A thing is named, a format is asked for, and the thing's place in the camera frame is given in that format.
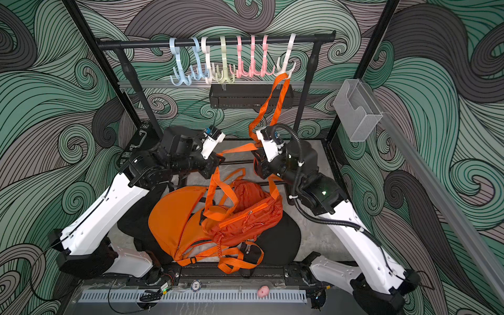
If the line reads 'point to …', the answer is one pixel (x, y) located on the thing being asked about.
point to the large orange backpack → (178, 227)
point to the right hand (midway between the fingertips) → (253, 147)
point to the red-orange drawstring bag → (231, 218)
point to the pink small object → (263, 291)
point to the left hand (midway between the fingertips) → (222, 153)
